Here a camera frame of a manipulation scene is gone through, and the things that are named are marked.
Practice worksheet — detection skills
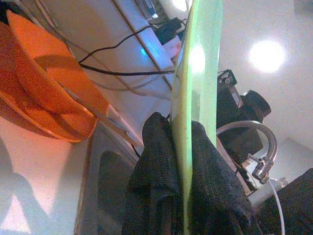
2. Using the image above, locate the orange plate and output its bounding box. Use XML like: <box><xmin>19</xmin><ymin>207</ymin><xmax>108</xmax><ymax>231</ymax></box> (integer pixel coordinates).
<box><xmin>0</xmin><ymin>22</ymin><xmax>98</xmax><ymax>143</ymax></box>

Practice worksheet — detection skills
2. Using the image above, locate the stainless steel sink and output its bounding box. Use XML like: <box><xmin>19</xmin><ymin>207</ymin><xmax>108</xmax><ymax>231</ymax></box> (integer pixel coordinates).
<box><xmin>74</xmin><ymin>122</ymin><xmax>147</xmax><ymax>235</ymax></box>

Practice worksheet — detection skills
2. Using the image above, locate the white water hose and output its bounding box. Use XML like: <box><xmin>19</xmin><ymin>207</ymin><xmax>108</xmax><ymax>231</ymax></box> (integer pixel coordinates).
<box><xmin>268</xmin><ymin>178</ymin><xmax>287</xmax><ymax>235</ymax></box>

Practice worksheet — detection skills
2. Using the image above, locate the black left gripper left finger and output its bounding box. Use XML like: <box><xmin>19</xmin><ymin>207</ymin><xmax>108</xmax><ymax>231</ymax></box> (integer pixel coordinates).
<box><xmin>122</xmin><ymin>112</ymin><xmax>184</xmax><ymax>235</ymax></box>

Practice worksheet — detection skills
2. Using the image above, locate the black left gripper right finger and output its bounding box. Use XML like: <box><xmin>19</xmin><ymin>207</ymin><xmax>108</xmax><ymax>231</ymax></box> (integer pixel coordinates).
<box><xmin>189</xmin><ymin>121</ymin><xmax>257</xmax><ymax>235</ymax></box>

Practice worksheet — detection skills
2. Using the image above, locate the orange bowl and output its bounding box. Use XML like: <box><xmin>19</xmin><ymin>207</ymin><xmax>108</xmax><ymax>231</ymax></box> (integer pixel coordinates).
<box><xmin>7</xmin><ymin>9</ymin><xmax>110</xmax><ymax>118</ymax></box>

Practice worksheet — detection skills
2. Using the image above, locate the chrome gooseneck faucet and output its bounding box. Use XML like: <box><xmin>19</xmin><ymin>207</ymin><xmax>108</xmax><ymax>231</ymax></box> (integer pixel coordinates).
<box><xmin>216</xmin><ymin>120</ymin><xmax>279</xmax><ymax>185</ymax></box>

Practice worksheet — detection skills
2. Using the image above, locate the thin black cable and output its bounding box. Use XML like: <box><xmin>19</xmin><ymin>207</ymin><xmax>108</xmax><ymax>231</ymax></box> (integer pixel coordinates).
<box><xmin>78</xmin><ymin>23</ymin><xmax>177</xmax><ymax>76</ymax></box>

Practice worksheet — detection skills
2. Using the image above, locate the light green plate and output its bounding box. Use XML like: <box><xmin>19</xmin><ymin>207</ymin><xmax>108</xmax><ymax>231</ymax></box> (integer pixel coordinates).
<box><xmin>170</xmin><ymin>0</ymin><xmax>224</xmax><ymax>235</ymax></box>

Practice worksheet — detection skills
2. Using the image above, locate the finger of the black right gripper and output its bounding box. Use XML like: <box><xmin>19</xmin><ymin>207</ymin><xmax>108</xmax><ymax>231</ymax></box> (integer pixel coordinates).
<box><xmin>256</xmin><ymin>168</ymin><xmax>313</xmax><ymax>235</ymax></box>

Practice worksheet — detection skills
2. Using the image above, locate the small black power adapter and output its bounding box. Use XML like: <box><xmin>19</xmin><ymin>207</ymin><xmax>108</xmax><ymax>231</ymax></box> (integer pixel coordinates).
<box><xmin>156</xmin><ymin>17</ymin><xmax>184</xmax><ymax>45</ymax></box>

